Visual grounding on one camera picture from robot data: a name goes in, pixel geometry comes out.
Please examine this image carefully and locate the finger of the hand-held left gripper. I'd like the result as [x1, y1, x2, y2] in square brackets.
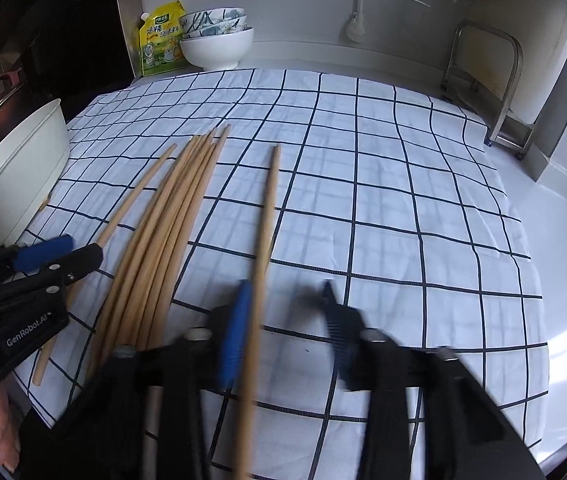
[0, 242, 105, 326]
[0, 234, 75, 291]

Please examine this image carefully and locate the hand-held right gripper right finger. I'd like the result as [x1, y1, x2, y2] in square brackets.
[323, 282, 547, 480]

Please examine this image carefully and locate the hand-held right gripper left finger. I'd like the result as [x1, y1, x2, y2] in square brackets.
[18, 280, 264, 480]

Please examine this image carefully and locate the long wooden chopstick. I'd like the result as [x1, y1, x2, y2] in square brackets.
[237, 145, 282, 480]
[32, 143, 178, 387]

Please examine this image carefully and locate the white plastic basin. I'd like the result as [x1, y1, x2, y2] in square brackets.
[0, 98, 71, 261]

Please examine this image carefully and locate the bundle of wooden chopsticks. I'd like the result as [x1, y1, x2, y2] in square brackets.
[83, 125, 232, 386]

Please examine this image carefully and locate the white black-checked cloth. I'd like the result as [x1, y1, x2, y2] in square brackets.
[13, 67, 551, 480]

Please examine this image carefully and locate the yellow seasoning pouch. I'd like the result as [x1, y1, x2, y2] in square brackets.
[138, 0, 188, 77]

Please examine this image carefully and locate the plain white bowl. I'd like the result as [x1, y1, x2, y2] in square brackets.
[179, 26, 255, 72]

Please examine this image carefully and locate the blue patterned bowl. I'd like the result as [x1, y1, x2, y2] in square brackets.
[182, 15, 249, 39]
[183, 7, 246, 23]

